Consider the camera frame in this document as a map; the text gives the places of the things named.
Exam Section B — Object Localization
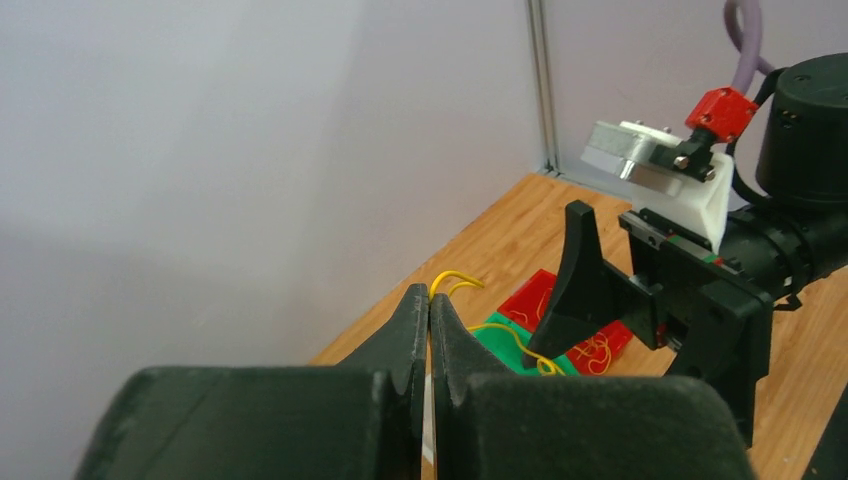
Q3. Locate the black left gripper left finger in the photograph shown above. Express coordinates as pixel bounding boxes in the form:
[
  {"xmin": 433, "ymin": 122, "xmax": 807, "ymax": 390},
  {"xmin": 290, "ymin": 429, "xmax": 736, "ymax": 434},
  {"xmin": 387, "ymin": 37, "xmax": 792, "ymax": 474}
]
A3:
[{"xmin": 76, "ymin": 283, "xmax": 429, "ymax": 479}]

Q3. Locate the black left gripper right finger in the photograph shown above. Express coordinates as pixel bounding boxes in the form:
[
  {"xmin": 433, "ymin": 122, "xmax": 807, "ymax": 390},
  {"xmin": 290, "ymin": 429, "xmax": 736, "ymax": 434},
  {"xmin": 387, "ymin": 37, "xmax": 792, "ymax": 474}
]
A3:
[{"xmin": 430, "ymin": 294, "xmax": 755, "ymax": 479}]

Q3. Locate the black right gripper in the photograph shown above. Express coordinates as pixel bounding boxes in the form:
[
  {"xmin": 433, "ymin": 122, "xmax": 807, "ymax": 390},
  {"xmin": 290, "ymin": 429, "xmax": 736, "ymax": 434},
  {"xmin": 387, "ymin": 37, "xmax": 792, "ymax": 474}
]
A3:
[{"xmin": 528, "ymin": 200, "xmax": 773, "ymax": 444}]

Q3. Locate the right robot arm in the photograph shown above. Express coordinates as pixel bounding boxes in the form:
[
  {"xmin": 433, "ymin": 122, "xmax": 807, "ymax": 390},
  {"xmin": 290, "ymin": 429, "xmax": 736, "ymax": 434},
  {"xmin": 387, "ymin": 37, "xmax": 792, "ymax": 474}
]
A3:
[{"xmin": 528, "ymin": 53, "xmax": 847, "ymax": 442}]

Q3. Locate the red plastic bin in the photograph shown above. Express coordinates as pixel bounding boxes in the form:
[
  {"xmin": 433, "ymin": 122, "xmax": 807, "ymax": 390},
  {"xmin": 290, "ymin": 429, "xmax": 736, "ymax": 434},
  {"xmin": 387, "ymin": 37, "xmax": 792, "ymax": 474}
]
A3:
[{"xmin": 495, "ymin": 269, "xmax": 633, "ymax": 376}]

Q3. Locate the green plastic bin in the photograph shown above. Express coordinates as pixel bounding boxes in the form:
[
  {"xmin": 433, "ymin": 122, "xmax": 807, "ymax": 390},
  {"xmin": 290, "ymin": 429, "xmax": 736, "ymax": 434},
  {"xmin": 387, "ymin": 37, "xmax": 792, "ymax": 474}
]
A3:
[{"xmin": 468, "ymin": 313, "xmax": 579, "ymax": 376}]

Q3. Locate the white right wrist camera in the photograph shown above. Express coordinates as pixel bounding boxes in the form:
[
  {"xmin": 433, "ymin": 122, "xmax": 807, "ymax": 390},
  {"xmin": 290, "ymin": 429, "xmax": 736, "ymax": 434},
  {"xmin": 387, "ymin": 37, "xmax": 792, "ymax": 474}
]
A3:
[{"xmin": 581, "ymin": 87, "xmax": 759, "ymax": 253}]

